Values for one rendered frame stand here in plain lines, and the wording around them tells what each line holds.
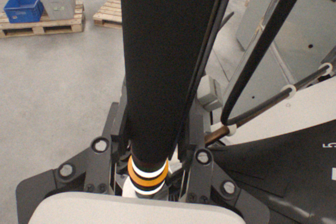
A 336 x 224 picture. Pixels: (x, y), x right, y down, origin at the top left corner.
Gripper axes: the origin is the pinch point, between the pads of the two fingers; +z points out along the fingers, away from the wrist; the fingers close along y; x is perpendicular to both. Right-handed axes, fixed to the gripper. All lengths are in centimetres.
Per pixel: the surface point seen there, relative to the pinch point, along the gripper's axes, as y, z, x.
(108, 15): -94, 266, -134
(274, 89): 70, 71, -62
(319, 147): 20.0, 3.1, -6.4
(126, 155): -4.7, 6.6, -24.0
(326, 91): 39.8, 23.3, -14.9
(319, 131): 22.5, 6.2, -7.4
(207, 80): 16, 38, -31
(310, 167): 17.3, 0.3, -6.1
